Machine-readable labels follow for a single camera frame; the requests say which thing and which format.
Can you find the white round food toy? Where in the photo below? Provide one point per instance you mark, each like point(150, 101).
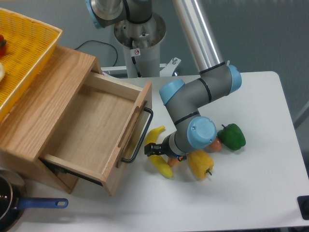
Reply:
point(2, 71)

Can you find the brown egg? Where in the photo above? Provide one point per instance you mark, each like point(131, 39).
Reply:
point(216, 145)

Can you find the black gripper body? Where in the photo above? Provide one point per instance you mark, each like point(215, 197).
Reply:
point(169, 148)

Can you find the black metal drawer handle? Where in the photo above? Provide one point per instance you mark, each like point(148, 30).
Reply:
point(142, 137)

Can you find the red tomato toy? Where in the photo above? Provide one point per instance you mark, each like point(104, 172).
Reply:
point(3, 46)

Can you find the black pan blue handle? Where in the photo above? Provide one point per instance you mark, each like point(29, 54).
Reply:
point(13, 203)

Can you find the black corner table clamp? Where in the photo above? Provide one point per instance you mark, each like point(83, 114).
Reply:
point(303, 203)

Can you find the wooden drawer cabinet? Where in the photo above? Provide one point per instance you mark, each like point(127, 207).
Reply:
point(26, 130)

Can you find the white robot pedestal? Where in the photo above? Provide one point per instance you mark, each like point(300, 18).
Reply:
point(141, 45)

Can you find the green bell pepper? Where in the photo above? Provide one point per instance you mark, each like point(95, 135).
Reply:
point(232, 137)

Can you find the orange sandwich bread toy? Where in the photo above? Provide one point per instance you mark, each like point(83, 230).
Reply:
point(173, 162)

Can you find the yellow bell pepper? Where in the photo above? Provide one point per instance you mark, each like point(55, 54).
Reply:
point(201, 164)

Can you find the yellow plastic basket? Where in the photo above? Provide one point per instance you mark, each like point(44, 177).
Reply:
point(30, 44)

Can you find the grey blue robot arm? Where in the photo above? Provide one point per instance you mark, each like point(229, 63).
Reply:
point(182, 100)

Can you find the open wooden drawer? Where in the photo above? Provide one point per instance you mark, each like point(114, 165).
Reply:
point(102, 124)

